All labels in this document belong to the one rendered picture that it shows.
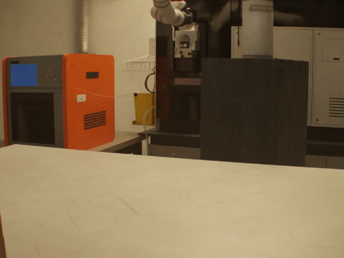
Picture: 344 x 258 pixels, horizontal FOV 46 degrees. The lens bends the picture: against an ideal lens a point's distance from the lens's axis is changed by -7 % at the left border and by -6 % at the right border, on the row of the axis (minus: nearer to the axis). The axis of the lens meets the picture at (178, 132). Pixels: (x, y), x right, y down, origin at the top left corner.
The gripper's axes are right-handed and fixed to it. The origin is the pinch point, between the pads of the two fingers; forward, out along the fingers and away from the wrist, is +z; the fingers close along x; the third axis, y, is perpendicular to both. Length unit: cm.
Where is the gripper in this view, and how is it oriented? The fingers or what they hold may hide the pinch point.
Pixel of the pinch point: (188, 16)
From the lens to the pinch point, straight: 215.3
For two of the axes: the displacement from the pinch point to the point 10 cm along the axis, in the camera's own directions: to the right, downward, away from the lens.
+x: 9.4, 0.5, -3.2
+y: 0.0, 9.9, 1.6
